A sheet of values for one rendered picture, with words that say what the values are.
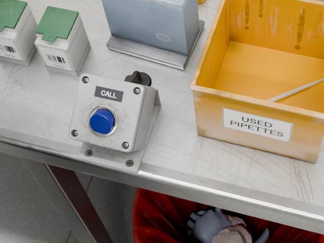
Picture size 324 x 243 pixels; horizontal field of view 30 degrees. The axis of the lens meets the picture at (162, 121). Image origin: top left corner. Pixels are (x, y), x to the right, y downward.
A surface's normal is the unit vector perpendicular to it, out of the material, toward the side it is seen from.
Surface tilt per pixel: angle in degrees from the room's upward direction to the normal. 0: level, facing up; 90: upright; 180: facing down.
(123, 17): 90
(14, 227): 0
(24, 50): 90
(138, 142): 90
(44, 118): 0
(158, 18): 90
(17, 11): 0
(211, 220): 12
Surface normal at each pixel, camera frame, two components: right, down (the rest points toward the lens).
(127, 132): -0.24, 0.00
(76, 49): 0.95, 0.22
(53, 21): -0.11, -0.49
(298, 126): -0.31, 0.84
